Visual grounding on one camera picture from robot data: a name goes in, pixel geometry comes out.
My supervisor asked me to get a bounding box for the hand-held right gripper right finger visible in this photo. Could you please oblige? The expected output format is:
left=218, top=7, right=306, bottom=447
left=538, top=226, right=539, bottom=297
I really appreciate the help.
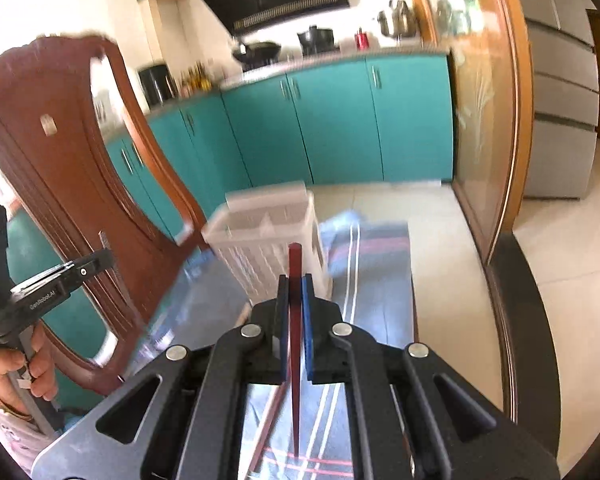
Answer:
left=302, top=274, right=561, bottom=480

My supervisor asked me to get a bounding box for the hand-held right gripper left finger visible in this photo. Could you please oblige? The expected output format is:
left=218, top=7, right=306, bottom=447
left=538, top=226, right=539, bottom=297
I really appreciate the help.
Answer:
left=32, top=274, right=291, bottom=480

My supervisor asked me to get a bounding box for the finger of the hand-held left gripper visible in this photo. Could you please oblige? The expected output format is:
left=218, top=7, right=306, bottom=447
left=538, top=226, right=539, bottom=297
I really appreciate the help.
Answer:
left=72, top=250, right=115, bottom=286

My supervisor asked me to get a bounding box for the dark red chopstick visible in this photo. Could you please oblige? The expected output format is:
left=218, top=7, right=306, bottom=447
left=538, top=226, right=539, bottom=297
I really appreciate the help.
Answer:
left=287, top=243, right=305, bottom=455

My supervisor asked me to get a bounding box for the white plastic utensil basket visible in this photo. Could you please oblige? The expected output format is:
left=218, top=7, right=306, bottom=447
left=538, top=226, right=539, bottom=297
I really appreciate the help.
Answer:
left=201, top=182, right=331, bottom=306

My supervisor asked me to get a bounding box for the brown chopstick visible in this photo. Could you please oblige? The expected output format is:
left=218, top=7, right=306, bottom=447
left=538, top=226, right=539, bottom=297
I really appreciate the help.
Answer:
left=242, top=385, right=286, bottom=480

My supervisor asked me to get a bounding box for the person's left forearm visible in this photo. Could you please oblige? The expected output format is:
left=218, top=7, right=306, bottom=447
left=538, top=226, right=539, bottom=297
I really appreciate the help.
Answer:
left=0, top=385, right=56, bottom=476

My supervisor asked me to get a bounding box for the person's left hand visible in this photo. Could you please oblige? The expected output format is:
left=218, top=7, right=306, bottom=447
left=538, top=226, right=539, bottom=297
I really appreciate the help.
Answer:
left=0, top=325, right=56, bottom=413

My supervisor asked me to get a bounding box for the blue striped tablecloth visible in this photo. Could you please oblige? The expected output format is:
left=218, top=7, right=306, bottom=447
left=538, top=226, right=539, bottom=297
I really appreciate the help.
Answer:
left=125, top=210, right=418, bottom=480

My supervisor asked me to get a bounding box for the brown wooden chair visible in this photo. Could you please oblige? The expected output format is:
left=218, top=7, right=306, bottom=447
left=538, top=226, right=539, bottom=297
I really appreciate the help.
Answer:
left=0, top=35, right=211, bottom=396

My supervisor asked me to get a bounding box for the black air fryer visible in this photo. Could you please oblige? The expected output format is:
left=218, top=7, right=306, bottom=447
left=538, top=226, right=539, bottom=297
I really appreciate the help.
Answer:
left=138, top=63, right=178, bottom=108

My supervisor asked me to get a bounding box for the row of condiment bottles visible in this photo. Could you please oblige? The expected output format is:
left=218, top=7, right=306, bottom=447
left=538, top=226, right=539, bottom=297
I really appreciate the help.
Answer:
left=180, top=62, right=213, bottom=96

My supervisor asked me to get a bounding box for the black wok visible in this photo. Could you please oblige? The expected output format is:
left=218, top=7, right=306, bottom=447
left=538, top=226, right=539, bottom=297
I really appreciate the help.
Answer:
left=231, top=40, right=282, bottom=67

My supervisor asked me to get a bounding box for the black cooking pot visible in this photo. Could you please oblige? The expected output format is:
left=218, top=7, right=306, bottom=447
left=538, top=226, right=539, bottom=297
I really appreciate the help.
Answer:
left=297, top=25, right=341, bottom=56

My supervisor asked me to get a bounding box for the wooden framed glass door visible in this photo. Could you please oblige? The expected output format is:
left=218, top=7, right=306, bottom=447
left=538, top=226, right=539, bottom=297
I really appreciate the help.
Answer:
left=400, top=0, right=536, bottom=263

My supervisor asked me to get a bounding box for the steel kettle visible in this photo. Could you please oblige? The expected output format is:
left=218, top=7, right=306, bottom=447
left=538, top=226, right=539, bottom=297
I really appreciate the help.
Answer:
left=377, top=0, right=420, bottom=38

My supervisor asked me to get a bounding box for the grey refrigerator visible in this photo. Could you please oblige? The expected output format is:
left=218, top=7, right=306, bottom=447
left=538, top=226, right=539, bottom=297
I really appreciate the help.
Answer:
left=505, top=0, right=600, bottom=201

